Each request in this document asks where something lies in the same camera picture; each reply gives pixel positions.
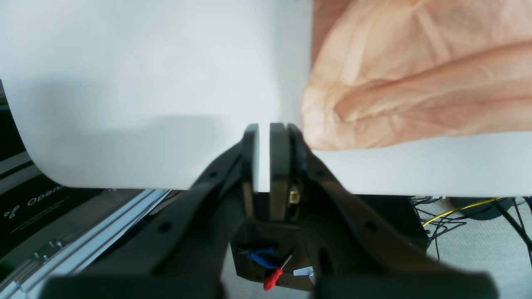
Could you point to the blue handled pliers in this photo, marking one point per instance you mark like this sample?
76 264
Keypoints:
260 256

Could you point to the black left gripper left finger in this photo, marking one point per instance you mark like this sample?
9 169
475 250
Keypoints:
181 253

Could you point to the red handled screwdriver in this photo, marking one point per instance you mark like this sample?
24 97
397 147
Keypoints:
272 279

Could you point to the peach T-shirt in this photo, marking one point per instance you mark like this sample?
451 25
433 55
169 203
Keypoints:
386 72

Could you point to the black equipment case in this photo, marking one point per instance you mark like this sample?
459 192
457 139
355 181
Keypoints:
29 200

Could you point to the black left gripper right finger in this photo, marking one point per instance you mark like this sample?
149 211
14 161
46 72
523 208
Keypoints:
355 254

